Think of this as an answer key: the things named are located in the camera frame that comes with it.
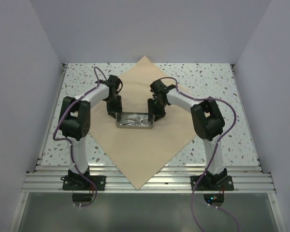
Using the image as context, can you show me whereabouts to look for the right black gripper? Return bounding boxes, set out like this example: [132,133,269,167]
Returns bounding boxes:
[148,98,167,121]

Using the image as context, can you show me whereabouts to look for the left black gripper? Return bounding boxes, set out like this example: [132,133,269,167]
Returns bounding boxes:
[105,94,122,118]

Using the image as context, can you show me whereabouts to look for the metal instrument tray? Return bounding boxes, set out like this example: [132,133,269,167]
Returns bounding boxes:
[116,112,154,129]

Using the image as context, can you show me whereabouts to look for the steel forceps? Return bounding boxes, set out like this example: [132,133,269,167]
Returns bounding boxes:
[127,116,149,126]
[124,116,141,123]

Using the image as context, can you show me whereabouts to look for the beige cloth mat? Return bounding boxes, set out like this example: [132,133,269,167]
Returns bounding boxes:
[89,56,196,189]

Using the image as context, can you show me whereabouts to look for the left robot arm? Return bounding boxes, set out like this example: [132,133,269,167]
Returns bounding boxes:
[55,75,123,190]

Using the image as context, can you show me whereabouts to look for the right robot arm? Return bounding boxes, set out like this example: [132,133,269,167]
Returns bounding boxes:
[147,79,227,190]

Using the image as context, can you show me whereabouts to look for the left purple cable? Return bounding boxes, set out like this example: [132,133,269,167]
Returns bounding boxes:
[52,66,107,206]

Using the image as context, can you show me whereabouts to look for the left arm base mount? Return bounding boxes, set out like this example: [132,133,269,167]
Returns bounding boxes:
[60,170,106,191]

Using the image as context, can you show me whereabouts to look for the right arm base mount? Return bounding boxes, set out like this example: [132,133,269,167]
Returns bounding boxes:
[190,168,234,191]

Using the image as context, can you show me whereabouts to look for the aluminium rail frame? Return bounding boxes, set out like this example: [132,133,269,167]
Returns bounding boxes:
[10,63,287,232]

